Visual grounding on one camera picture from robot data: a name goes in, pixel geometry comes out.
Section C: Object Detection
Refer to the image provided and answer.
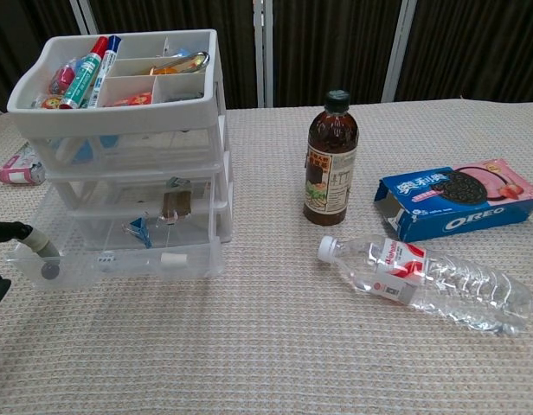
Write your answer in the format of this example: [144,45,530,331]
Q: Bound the clear plastic water bottle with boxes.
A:
[317,234,533,337]

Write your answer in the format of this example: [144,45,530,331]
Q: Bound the blue cap white marker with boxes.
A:
[87,35,123,109]

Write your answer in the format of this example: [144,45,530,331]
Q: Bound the brown rectangular block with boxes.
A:
[162,189,193,220]

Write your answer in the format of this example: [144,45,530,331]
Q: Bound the beige woven tablecloth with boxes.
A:
[0,99,533,415]

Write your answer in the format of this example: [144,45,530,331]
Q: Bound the clear plastic storage bin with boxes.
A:
[5,224,227,291]

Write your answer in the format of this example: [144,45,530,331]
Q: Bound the lion print candy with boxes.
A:
[32,95,64,110]

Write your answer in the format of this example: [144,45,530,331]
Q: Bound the blue plastic clothespin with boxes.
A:
[121,217,154,250]

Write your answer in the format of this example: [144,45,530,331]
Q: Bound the Oreo cookie package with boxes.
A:
[374,157,533,243]

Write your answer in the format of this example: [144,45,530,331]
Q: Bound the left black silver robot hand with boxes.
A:
[0,220,60,315]

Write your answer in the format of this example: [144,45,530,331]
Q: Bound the blue red candy pack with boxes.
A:
[48,55,84,94]

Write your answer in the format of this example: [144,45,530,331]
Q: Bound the dark brown tea bottle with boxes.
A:
[303,89,361,227]

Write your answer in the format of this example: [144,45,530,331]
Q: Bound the white eraser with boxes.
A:
[160,252,189,271]

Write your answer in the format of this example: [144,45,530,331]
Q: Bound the black folding screen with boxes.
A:
[0,0,533,114]

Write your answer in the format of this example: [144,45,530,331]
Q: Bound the red candy packets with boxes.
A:
[108,92,153,108]

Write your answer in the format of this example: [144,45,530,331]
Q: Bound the white drawer organizer box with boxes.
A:
[6,29,235,252]

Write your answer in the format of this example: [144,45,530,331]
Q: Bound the red cap green marker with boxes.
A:
[59,35,109,110]

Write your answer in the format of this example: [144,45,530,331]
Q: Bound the pink floral carton box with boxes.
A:
[0,142,47,186]

